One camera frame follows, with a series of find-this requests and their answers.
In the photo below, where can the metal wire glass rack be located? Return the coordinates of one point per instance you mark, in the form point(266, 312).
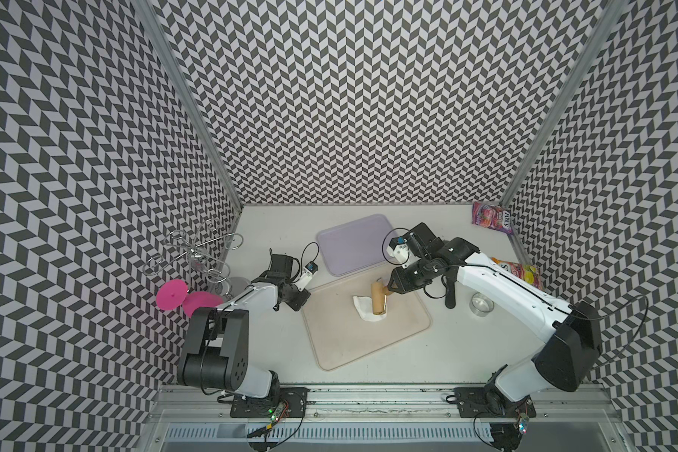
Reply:
point(181, 245)

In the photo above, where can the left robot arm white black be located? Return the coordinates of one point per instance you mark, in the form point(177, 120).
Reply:
point(216, 352)

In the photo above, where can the orange yellow snack bag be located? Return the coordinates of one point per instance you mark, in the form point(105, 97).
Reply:
point(527, 273)

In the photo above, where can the black handled metal scraper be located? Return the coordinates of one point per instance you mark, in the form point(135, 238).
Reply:
point(449, 282)

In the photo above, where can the wooden dough roller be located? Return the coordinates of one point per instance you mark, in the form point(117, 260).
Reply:
point(379, 299)

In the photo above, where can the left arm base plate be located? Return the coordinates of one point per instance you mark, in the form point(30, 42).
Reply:
point(248, 407)

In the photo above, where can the pink plastic wine glass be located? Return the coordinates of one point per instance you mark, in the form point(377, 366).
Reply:
point(175, 294)

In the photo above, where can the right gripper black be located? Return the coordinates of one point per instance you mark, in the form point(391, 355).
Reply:
point(401, 282)

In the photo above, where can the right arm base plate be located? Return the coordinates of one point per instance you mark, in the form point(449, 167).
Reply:
point(474, 401)

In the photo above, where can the beige plastic tray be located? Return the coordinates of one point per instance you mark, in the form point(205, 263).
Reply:
point(337, 332)

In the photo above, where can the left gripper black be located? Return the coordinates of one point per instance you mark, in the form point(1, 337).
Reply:
point(302, 296)

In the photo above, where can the pink snack bag far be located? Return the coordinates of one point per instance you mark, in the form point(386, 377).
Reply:
point(492, 217)

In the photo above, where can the white dough ball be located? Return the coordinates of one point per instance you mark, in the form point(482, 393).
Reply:
point(364, 307)

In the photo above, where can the purple plastic tray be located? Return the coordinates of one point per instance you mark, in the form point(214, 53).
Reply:
point(354, 245)

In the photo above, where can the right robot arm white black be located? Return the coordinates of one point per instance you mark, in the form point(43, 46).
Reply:
point(570, 333)

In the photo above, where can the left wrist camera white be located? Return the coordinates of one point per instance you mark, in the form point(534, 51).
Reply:
point(307, 273)

